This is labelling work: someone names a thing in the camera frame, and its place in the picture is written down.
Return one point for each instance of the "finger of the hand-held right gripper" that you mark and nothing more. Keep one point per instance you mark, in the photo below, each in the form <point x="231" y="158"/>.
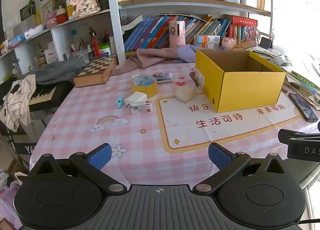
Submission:
<point x="287" y="135"/>

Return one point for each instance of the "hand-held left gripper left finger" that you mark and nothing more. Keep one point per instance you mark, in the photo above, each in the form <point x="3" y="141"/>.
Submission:
<point x="100" y="156"/>

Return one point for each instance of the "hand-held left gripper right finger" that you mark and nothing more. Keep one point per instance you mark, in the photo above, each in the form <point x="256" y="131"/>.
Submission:
<point x="220" y="156"/>

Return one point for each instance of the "yellow cardboard box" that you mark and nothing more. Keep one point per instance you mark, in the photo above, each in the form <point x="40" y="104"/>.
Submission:
<point x="245" y="89"/>

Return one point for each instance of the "yellow tape roll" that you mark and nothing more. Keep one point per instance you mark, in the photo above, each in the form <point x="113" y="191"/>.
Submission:
<point x="145" y="87"/>

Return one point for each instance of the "white and navy spray bottle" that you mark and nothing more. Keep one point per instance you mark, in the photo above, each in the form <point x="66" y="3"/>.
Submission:
<point x="163" y="77"/>

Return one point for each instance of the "grey seat cushion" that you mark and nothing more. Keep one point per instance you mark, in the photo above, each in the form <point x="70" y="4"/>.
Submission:
<point x="302" y="175"/>

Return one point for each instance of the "black smartphone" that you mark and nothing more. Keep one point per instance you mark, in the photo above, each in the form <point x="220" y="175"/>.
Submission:
<point x="303" y="107"/>

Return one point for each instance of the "pink checked tablecloth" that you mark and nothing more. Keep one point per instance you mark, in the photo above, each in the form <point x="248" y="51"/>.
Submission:
<point x="100" y="120"/>

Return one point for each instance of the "pile of papers and books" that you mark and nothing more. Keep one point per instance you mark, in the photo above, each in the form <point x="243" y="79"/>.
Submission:
<point x="300" y="74"/>

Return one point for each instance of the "white small box red label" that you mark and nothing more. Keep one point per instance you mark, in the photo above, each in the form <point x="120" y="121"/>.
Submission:
<point x="142" y="108"/>

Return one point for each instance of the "cream soap block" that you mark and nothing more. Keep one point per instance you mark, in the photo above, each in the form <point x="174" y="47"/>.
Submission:
<point x="185" y="93"/>

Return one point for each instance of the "black piano stand board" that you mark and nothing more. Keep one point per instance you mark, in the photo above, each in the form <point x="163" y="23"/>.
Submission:
<point x="28" y="148"/>

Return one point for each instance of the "black piano keyboard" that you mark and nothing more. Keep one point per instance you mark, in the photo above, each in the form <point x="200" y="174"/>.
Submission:
<point x="47" y="95"/>

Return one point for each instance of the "wooden chess board box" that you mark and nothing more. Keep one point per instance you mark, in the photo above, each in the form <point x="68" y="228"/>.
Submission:
<point x="96" y="69"/>

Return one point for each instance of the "black phone stand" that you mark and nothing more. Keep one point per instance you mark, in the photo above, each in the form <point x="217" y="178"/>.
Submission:
<point x="265" y="43"/>

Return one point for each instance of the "grey cloth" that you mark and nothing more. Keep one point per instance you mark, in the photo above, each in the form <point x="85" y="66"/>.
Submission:
<point x="57" y="69"/>

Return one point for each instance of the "cream shirt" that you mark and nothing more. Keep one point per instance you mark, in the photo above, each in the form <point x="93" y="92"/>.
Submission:
<point x="17" y="100"/>

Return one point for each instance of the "white pen cup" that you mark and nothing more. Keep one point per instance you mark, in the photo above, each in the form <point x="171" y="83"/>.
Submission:
<point x="80" y="53"/>

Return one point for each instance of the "white jar green lid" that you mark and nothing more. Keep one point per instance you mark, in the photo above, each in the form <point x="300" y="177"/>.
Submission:
<point x="104" y="51"/>

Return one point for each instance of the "colourful ornament cluster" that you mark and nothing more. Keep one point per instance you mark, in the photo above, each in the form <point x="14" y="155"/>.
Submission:
<point x="250" y="33"/>

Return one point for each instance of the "purple cloth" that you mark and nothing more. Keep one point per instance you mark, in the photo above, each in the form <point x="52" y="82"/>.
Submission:
<point x="190" y="52"/>

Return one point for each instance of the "pink pig toy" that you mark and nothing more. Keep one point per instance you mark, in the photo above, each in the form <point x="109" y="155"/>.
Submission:
<point x="228" y="43"/>

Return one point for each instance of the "pink cloth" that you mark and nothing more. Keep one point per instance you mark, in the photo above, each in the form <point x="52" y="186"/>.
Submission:
<point x="150" y="58"/>

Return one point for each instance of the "white carton red label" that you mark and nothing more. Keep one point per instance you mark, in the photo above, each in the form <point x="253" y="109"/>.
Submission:
<point x="51" y="56"/>

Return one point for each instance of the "red bottle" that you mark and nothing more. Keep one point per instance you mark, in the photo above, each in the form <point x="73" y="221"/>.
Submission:
<point x="96" y="44"/>

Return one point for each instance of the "orange and blue box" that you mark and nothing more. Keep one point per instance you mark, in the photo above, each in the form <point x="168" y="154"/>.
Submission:
<point x="206" y="38"/>
<point x="206" y="45"/>

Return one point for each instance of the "red dictionaries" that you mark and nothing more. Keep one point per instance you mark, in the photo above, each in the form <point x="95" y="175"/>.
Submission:
<point x="243" y="22"/>

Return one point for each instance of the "row of slanted books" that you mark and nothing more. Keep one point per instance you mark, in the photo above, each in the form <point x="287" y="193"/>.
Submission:
<point x="150" y="32"/>

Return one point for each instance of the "white lying book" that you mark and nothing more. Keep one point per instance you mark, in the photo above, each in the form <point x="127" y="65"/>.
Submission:
<point x="132" y="23"/>

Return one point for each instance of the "white shelf unit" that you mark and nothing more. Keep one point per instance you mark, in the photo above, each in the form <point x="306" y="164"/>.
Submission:
<point x="115" y="19"/>

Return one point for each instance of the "white tissue pack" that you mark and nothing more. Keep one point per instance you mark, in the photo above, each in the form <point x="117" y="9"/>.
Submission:
<point x="34" y="32"/>

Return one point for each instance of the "blue packet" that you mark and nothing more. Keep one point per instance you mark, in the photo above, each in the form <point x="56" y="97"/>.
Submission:
<point x="16" y="40"/>

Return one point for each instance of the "red jar wooden lid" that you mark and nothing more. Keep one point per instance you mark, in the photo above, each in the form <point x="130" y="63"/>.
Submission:
<point x="62" y="16"/>

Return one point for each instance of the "pink tin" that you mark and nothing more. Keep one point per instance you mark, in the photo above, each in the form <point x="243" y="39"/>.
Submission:
<point x="51" y="18"/>

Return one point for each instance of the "white tube bottle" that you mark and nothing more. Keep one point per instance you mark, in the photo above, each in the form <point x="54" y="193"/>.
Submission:
<point x="69" y="9"/>

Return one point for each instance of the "pink plush figure sign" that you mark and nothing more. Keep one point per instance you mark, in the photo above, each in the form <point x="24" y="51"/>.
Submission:
<point x="85" y="2"/>

